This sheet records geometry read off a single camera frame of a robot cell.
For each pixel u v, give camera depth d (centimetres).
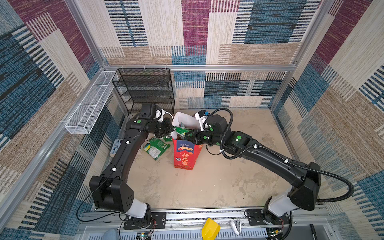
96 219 43
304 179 41
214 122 53
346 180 38
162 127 68
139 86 108
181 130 72
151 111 62
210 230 70
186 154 78
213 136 58
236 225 71
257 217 74
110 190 41
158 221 73
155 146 97
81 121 70
